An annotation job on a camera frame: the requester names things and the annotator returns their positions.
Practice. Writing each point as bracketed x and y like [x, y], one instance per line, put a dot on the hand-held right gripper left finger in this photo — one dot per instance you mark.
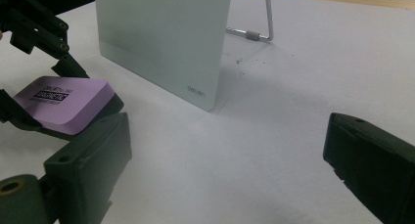
[88, 168]

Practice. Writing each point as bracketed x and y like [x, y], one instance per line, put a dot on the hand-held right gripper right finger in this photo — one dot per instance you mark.
[375, 162]

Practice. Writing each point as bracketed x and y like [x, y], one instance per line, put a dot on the purple whiteboard eraser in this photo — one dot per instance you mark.
[65, 103]

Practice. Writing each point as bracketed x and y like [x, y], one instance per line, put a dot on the small whiteboard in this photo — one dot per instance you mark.
[163, 38]

